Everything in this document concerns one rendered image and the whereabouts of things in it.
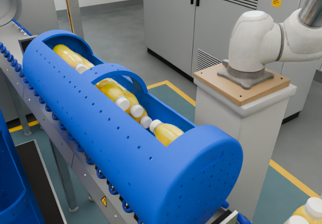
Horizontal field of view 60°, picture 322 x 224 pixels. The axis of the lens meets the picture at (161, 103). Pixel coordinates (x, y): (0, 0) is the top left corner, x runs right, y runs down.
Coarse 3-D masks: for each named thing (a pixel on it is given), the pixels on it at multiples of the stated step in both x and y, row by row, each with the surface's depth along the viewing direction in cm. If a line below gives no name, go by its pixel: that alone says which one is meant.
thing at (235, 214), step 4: (224, 212) 64; (228, 212) 64; (232, 212) 64; (236, 212) 64; (220, 216) 64; (224, 216) 64; (228, 216) 63; (232, 216) 63; (236, 216) 64; (216, 220) 63; (220, 220) 63; (224, 220) 62; (228, 220) 62; (232, 220) 63; (236, 220) 65
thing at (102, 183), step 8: (0, 56) 168; (8, 64) 157; (16, 72) 147; (32, 96) 130; (40, 104) 123; (48, 112) 117; (56, 128) 110; (64, 136) 106; (72, 144) 101; (80, 152) 97; (80, 160) 96; (88, 168) 92; (96, 176) 89; (104, 184) 86; (104, 192) 85; (112, 200) 82; (120, 200) 80; (120, 208) 79; (128, 216) 77
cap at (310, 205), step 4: (308, 200) 60; (312, 200) 60; (316, 200) 60; (320, 200) 60; (308, 204) 60; (312, 204) 60; (316, 204) 60; (320, 204) 60; (308, 208) 60; (312, 208) 59; (316, 208) 59; (320, 208) 59; (312, 212) 59; (316, 212) 58; (320, 212) 58; (316, 216) 59; (320, 216) 59
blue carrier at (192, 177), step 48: (48, 48) 100; (48, 96) 92; (96, 96) 75; (144, 96) 97; (96, 144) 70; (144, 144) 60; (192, 144) 56; (240, 144) 65; (144, 192) 56; (192, 192) 59
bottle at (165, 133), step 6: (156, 126) 79; (162, 126) 76; (168, 126) 76; (174, 126) 76; (156, 132) 77; (162, 132) 75; (168, 132) 74; (174, 132) 74; (180, 132) 74; (162, 138) 74; (168, 138) 73; (174, 138) 72; (168, 144) 73
